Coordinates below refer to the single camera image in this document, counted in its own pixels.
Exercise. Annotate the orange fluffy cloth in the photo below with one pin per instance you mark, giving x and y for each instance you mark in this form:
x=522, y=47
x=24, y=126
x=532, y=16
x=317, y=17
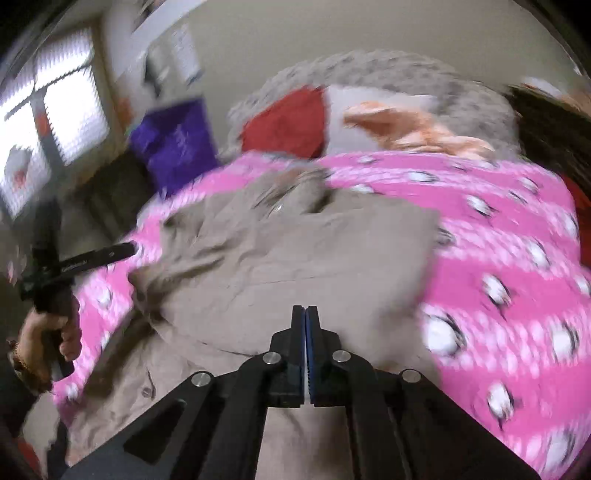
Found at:
x=415, y=129

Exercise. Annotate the white wall notice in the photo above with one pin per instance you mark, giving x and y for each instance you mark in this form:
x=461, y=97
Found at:
x=182, y=55

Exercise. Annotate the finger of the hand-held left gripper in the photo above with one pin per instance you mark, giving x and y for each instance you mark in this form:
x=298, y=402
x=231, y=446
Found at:
x=99, y=256

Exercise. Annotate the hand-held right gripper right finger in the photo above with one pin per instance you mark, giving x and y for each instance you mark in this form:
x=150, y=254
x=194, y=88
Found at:
x=311, y=355

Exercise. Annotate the pink penguin print blanket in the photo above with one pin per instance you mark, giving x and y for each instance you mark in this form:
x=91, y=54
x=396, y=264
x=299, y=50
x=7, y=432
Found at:
x=498, y=258

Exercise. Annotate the dark headboard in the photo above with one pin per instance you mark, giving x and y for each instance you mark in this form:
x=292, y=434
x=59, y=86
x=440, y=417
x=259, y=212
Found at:
x=540, y=129

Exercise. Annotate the white pillow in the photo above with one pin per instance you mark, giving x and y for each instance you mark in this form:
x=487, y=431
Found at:
x=341, y=129

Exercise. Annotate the purple bag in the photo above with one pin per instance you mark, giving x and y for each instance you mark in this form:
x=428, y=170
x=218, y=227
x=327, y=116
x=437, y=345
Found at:
x=178, y=143

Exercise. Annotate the beige jacket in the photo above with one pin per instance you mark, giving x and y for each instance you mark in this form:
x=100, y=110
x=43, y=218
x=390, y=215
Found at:
x=258, y=258

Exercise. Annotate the dark bedside cabinet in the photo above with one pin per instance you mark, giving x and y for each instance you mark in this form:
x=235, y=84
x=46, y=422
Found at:
x=115, y=189

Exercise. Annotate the person's left hand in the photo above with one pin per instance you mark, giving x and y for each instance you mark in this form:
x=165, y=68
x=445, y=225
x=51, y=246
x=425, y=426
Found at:
x=71, y=332

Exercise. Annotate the floral quilt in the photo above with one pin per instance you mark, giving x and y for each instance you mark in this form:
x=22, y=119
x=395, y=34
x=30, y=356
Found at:
x=471, y=101

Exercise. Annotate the red pillow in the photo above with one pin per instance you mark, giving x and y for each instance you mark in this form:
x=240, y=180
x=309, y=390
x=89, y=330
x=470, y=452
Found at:
x=286, y=122

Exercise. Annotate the barred window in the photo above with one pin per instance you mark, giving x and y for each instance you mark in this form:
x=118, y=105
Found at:
x=69, y=115

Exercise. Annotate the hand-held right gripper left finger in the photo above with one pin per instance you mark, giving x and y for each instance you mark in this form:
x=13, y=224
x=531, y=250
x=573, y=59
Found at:
x=299, y=355

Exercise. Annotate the person's left forearm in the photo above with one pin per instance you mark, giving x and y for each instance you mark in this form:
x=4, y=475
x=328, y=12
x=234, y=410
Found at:
x=14, y=401

